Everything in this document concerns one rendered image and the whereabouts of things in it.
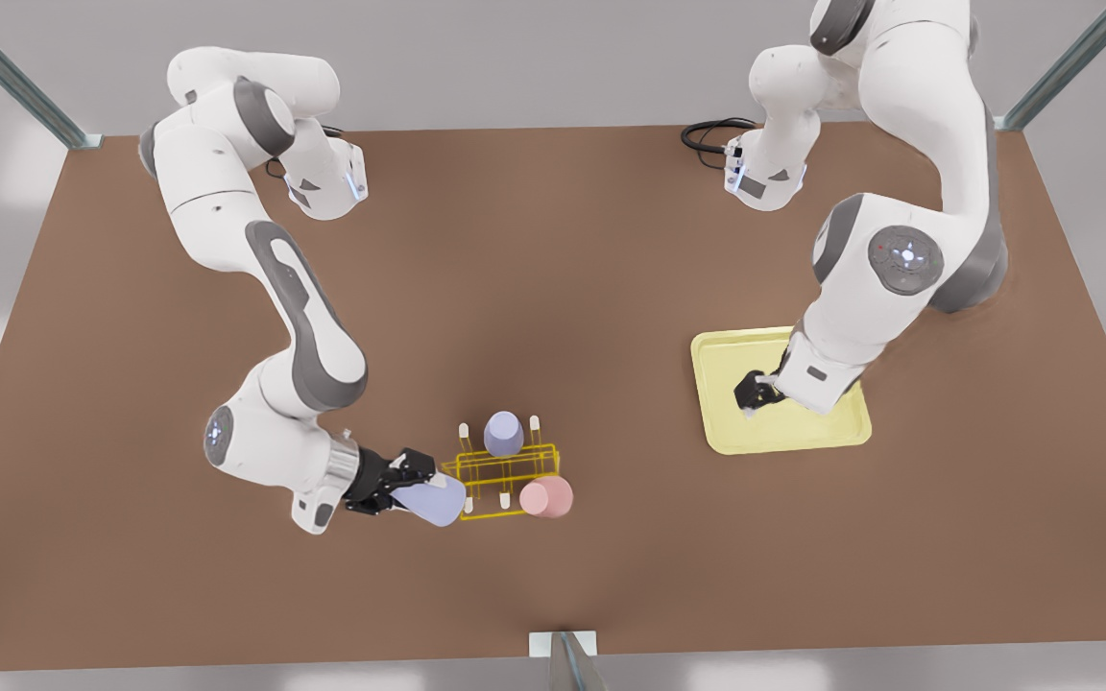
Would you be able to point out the pale blue cup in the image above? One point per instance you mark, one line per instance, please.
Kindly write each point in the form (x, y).
(432, 499)

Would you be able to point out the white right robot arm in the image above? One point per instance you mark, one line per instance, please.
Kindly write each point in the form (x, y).
(227, 202)

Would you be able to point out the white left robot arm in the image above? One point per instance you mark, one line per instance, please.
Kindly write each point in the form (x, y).
(908, 259)

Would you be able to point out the yellow tray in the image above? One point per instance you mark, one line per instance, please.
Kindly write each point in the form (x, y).
(783, 422)

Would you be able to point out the lavender cup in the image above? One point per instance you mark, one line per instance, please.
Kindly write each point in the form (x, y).
(504, 434)

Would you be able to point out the pink cup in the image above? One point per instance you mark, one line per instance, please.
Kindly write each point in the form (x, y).
(547, 496)

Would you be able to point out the silver frame post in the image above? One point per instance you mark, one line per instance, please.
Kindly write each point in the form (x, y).
(15, 82)
(1062, 67)
(567, 662)

